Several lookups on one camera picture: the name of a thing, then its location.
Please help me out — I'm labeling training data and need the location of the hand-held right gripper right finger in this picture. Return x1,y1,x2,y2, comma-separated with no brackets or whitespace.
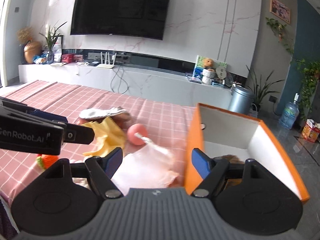
191,148,272,197

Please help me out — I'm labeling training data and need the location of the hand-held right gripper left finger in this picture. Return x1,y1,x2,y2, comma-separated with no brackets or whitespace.
44,147,123,198

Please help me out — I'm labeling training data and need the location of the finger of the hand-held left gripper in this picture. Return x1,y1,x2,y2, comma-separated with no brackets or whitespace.
25,106,68,125
62,124,95,145

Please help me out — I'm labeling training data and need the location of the orange cardboard box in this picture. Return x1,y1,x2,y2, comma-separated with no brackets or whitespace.
184,102,310,204

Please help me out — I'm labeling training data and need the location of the yellow cloth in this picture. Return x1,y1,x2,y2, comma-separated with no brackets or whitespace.
80,117,127,157

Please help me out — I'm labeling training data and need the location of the white fuzzy cloth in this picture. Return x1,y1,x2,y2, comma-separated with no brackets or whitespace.
79,107,131,122

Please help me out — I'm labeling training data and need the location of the white plastic bag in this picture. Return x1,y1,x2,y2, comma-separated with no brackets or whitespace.
110,136,179,189

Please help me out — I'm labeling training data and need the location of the pink ball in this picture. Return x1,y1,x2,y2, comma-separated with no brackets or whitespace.
127,124,148,145

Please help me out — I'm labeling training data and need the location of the orange knitted toy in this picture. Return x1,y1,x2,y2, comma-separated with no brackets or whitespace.
36,154,59,172

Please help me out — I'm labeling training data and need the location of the pink checked tablecloth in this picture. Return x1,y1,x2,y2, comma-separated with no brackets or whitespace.
0,79,198,205

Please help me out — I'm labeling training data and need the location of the golden vase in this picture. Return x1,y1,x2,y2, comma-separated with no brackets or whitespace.
24,41,42,64

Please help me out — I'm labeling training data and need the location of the green plant in glass vase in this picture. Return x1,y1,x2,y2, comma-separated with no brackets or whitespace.
39,21,68,64

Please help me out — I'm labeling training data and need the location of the white router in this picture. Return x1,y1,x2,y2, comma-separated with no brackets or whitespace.
96,51,118,69

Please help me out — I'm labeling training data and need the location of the grey metal trash can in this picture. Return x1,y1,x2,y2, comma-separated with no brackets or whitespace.
228,85,255,115

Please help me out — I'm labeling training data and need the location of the dried flower bunch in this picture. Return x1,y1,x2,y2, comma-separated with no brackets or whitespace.
17,27,34,45

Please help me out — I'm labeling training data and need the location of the white knitted plush toy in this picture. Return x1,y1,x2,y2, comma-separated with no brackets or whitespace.
202,69,216,84

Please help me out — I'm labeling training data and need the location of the grey marble television cabinet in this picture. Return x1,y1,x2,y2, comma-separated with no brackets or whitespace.
18,61,233,110

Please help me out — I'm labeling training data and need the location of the round hand fan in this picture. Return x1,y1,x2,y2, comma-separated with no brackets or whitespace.
215,65,227,80

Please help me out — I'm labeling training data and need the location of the potted long-leaf plant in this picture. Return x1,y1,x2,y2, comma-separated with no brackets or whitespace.
246,65,285,118

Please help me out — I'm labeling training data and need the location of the blue water bottle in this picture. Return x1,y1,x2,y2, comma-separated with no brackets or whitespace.
279,93,300,130

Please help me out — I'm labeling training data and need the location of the red yellow carton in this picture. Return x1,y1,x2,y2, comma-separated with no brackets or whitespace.
301,119,320,143

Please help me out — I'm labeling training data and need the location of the hanging green vine plant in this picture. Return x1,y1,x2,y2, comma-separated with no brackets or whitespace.
265,17,320,120

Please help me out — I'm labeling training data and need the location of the black cable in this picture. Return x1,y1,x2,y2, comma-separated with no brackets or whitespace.
110,66,130,94

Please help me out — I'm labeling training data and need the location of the black picture frame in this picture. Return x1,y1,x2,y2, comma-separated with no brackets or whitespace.
54,35,63,62

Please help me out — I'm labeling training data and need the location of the black wall television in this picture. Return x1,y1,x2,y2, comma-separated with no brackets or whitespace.
70,0,173,40

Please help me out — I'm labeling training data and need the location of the wood framed wall picture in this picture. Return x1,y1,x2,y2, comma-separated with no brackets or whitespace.
269,0,292,25

